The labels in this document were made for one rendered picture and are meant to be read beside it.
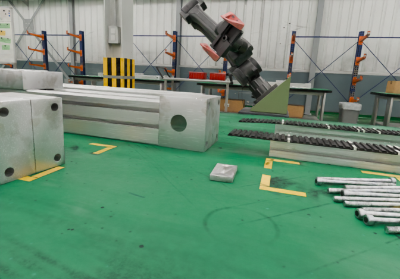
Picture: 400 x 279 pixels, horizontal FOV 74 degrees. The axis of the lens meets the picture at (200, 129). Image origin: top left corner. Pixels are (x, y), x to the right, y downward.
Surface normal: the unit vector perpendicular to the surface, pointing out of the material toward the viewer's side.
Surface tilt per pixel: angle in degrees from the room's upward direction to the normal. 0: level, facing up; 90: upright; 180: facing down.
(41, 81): 90
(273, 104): 90
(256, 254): 0
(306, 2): 90
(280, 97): 90
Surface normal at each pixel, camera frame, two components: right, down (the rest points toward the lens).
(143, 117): -0.31, 0.17
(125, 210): 0.05, -0.98
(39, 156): 0.92, 0.12
